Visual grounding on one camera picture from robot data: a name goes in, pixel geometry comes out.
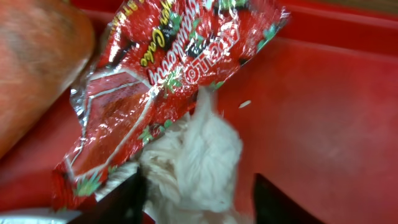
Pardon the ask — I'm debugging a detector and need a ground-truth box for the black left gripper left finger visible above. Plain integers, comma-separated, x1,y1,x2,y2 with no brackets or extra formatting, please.
68,168,147,224

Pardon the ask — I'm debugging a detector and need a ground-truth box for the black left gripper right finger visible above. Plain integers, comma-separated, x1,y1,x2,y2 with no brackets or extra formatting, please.
252,173,323,224

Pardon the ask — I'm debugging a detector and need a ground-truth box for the white tissue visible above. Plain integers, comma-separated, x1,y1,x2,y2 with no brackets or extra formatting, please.
95,87,253,224

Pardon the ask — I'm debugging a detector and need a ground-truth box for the red snack wrapper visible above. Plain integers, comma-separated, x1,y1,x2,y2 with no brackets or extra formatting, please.
52,0,290,210

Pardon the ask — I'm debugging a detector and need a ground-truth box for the orange carrot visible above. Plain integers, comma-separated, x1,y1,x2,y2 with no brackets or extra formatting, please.
1,0,95,156

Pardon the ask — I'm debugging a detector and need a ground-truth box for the light blue plate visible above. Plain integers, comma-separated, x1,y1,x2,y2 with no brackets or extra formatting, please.
1,208,81,224

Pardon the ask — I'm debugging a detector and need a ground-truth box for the red plastic tray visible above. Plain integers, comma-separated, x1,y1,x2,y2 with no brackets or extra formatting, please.
0,0,398,224

